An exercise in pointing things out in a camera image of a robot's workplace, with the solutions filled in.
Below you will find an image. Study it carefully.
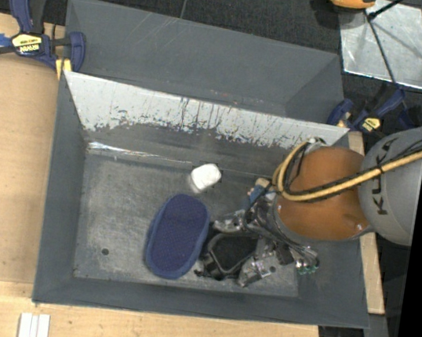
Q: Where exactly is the grey metal bin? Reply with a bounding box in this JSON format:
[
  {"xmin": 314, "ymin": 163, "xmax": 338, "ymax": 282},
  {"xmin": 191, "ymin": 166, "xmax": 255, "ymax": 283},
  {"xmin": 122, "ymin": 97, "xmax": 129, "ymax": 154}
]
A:
[{"xmin": 20, "ymin": 0, "xmax": 414, "ymax": 337}]

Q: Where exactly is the clear bottle with white cap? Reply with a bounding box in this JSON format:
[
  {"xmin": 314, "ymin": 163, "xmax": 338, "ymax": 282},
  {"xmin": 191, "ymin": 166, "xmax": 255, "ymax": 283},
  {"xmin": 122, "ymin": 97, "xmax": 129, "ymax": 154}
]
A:
[{"xmin": 185, "ymin": 159, "xmax": 224, "ymax": 197}]

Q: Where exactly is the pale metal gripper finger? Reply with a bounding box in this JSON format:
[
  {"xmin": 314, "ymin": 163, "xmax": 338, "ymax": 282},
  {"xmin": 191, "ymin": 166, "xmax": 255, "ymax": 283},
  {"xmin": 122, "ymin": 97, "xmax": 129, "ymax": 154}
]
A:
[
  {"xmin": 235, "ymin": 256, "xmax": 275, "ymax": 292},
  {"xmin": 211, "ymin": 211, "xmax": 247, "ymax": 237}
]

